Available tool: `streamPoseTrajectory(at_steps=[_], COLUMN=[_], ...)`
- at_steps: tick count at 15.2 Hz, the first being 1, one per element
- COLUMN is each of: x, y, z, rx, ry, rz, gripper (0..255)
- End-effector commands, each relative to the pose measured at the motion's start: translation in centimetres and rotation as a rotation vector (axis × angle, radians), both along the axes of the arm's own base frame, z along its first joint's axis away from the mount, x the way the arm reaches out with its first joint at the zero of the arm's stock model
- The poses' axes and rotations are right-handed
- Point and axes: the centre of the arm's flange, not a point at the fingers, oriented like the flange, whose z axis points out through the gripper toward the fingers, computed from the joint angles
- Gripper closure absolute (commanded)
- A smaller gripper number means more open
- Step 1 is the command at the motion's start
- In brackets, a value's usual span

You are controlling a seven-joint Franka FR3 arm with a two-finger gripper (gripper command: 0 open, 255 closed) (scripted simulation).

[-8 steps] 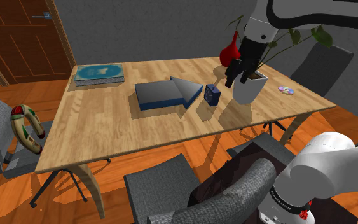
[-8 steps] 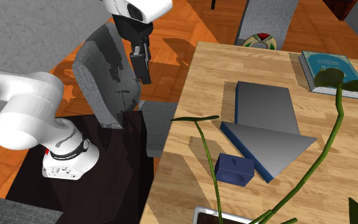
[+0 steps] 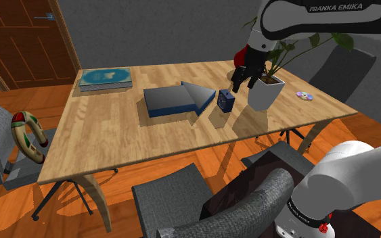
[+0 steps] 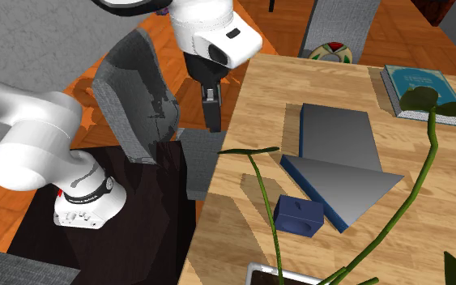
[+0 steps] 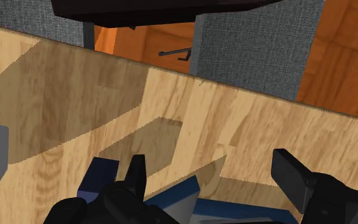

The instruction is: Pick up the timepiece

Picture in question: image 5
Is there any blue and grey box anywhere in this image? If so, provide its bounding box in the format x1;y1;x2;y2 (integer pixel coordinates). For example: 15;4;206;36
144;174;300;224

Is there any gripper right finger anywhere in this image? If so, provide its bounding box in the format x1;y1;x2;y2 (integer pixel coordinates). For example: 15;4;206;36
271;148;358;224

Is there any dark navy block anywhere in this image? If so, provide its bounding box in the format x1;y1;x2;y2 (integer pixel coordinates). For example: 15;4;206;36
76;156;120;204

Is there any light wooden table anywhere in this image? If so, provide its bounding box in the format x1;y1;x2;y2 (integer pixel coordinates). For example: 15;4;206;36
0;21;358;224

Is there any thin black bar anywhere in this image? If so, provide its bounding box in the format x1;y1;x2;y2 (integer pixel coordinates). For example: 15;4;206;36
158;47;193;62

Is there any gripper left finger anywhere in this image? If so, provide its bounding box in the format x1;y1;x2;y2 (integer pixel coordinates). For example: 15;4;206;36
43;154;179;224

